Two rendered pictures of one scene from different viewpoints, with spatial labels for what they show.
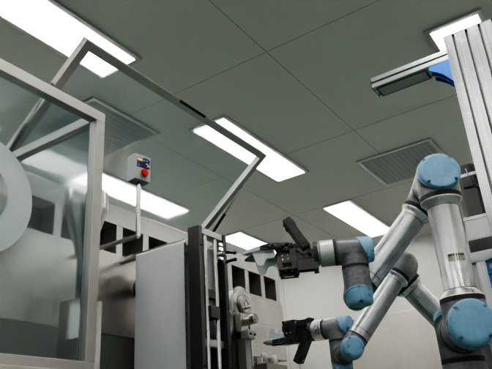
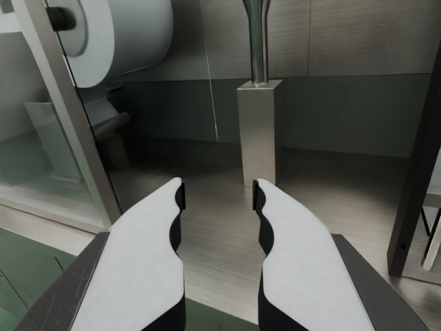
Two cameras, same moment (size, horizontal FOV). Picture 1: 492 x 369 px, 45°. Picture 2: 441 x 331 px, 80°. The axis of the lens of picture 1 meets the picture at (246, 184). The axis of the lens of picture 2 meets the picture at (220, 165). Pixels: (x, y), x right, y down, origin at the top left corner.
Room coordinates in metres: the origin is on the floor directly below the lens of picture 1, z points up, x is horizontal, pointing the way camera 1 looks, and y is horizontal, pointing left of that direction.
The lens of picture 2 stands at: (1.63, -0.10, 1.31)
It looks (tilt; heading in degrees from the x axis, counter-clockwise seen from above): 28 degrees down; 86
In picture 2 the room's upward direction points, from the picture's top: 7 degrees counter-clockwise
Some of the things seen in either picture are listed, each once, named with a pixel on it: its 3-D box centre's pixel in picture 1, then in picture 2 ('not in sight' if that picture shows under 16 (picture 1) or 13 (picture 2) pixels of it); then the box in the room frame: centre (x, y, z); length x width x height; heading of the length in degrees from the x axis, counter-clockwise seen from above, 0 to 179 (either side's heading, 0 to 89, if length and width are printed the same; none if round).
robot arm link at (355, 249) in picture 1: (353, 251); not in sight; (1.60, -0.29, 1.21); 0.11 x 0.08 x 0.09; 84
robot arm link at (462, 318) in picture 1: (450, 248); not in sight; (1.57, -0.55, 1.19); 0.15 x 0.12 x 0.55; 174
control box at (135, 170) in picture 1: (140, 169); not in sight; (1.89, 0.37, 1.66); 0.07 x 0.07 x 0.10; 48
